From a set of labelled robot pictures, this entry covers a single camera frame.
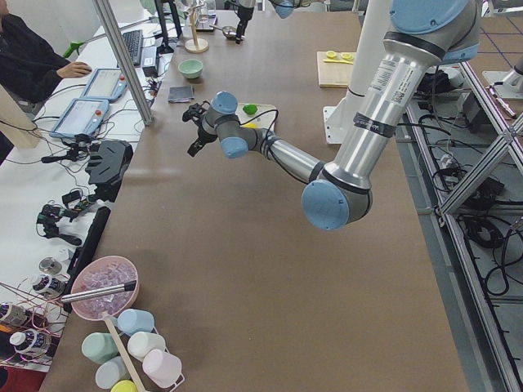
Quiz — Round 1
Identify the grey folded cloth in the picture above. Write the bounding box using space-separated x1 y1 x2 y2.
168 86 194 103

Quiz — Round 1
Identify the silver black tongs handle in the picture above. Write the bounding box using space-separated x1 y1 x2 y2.
60 280 138 304

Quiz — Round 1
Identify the person in black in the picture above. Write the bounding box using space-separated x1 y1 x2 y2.
1 1 92 104

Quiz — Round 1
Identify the pink ribbed bowl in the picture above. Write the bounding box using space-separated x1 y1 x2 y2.
71 256 140 321

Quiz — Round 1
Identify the green lime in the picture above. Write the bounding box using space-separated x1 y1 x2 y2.
243 104 258 116

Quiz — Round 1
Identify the blue teach pendant near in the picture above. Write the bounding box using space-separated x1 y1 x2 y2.
49 98 110 139

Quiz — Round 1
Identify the black keyboard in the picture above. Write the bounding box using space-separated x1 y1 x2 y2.
122 29 143 66

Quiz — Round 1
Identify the blue teach pendant far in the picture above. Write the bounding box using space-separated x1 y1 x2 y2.
82 68 127 102

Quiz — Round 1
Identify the blue teach pendant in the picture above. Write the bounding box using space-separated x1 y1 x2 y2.
82 68 127 102
49 98 110 139

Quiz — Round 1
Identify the wooden cup tree stand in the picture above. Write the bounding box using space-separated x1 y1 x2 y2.
179 0 208 54

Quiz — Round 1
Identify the yellow plastic knife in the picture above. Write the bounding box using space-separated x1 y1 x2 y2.
322 59 354 65

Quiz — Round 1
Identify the bamboo cutting board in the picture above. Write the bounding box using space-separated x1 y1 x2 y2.
316 51 355 88

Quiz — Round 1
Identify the mint green bowl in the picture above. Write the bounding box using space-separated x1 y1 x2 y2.
177 59 203 80

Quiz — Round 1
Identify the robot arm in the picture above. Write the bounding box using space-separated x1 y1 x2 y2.
182 1 481 230
230 0 315 44

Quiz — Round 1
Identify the silver metal scoop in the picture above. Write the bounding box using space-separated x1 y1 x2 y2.
211 24 236 40

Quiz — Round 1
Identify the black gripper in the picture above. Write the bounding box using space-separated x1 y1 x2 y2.
182 104 215 158
235 0 256 44

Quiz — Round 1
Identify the white rabbit tray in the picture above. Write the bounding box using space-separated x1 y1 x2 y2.
235 102 279 131

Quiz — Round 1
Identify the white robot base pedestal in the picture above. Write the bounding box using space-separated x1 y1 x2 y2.
324 0 391 145

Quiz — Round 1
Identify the pastel cup rack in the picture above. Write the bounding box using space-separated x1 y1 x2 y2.
77 309 186 391

